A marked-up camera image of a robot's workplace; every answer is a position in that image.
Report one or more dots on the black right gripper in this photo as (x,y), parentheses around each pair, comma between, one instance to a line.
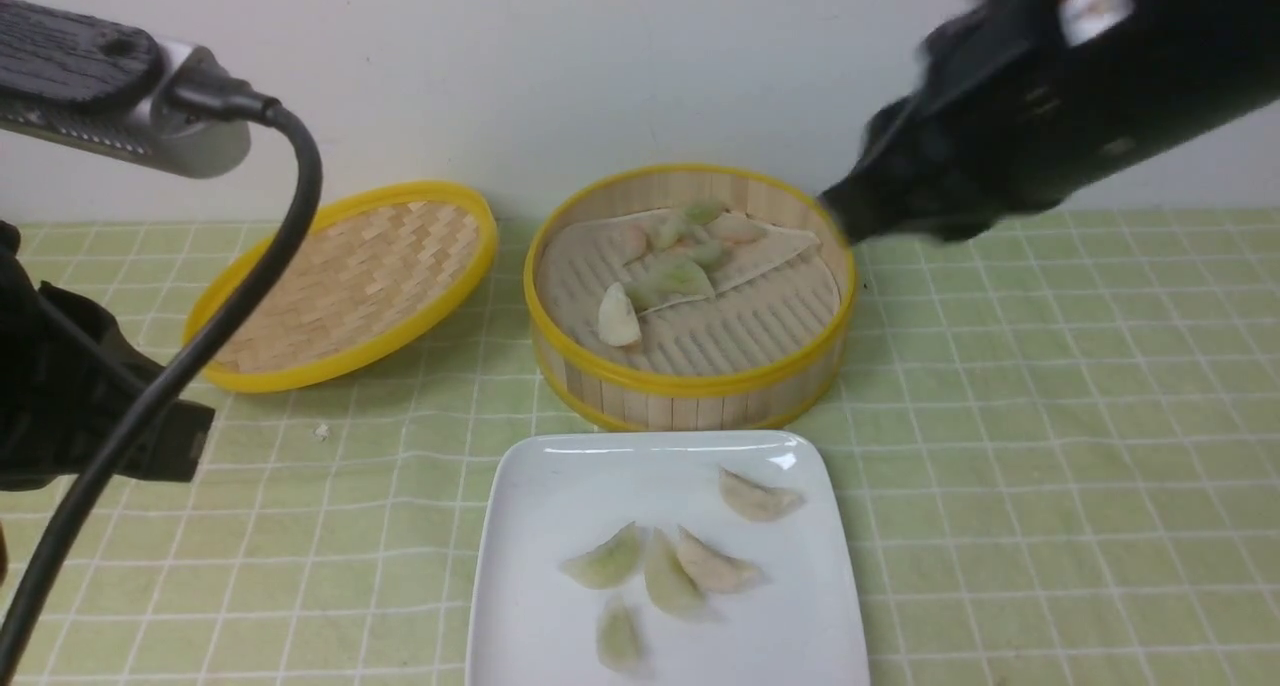
(1024,102)

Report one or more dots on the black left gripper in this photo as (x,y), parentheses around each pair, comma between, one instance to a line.
(67,376)

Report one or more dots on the white dumpling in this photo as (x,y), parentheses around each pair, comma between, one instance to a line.
(617,324)
(756,502)

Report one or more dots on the pale pink dumpling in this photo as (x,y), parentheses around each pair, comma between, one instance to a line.
(713,571)

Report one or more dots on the white square plate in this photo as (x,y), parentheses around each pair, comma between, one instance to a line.
(557,496)

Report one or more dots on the small green dumpling on plate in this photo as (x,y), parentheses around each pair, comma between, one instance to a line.
(619,643)

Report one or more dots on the white steamer liner paper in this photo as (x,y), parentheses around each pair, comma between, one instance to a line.
(578,265)

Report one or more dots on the pink dumpling back right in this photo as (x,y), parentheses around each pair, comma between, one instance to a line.
(735,229)

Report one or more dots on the bamboo steamer basket yellow rim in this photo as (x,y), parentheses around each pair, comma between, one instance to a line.
(761,359)

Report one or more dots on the pink dumpling back left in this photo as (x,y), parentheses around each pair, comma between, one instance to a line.
(630,242)

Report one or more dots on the green checked tablecloth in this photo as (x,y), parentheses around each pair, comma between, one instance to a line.
(1055,454)

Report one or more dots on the bamboo steamer lid yellow rim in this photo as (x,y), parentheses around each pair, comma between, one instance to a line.
(376,271)

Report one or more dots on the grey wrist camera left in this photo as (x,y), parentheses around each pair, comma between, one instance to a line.
(106,88)

